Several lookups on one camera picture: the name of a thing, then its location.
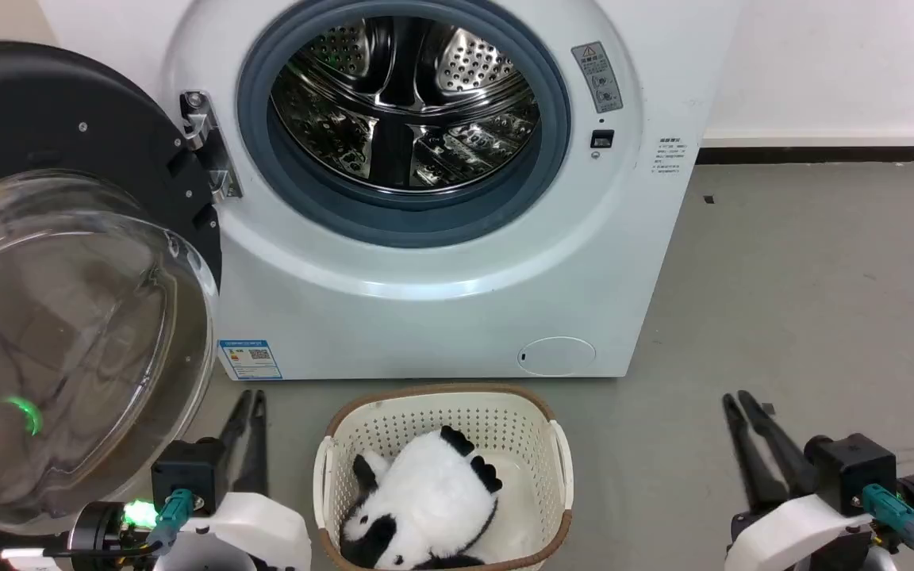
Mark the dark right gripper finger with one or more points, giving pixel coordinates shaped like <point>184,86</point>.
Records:
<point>786,460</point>
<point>757,468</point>

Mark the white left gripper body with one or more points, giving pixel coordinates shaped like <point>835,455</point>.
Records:
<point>255,531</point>

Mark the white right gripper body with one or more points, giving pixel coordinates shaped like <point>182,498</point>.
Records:
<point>790,539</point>

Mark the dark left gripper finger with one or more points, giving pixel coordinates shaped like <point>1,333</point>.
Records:
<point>236,432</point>
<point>257,460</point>

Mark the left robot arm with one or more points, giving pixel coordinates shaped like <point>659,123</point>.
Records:
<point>96,527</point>

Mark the white front-load washing machine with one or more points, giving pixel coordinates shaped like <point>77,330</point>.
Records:
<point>425,317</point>

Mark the chrome door hinge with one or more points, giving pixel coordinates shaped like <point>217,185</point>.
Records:
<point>216,159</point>

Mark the black door latch slot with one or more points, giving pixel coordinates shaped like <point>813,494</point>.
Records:
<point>601,139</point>

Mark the black washer door, glass bowl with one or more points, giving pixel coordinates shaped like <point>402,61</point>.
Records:
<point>44,119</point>

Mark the blue energy label sticker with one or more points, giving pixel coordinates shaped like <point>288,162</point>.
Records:
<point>251,361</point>

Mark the panda plush toy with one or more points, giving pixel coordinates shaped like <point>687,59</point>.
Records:
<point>425,492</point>

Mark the cream plastic laundry basket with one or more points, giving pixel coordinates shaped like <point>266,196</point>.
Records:
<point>425,416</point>

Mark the round white filter cover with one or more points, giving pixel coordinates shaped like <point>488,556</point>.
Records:
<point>557,357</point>

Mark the black baseboard strip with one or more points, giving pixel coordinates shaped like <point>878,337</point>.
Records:
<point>830,155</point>

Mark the small printed text label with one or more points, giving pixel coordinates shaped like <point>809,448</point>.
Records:
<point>670,156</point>

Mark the stainless steel washer drum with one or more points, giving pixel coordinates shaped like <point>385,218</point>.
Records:
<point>405,103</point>

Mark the grey warning sticker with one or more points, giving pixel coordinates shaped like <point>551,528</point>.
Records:
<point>597,78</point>

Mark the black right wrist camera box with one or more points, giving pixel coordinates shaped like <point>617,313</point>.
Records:
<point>850,472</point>

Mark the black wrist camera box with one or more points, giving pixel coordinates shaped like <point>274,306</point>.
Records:
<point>850,472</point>
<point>187,476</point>

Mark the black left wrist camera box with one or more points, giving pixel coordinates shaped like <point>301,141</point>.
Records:
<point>187,476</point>

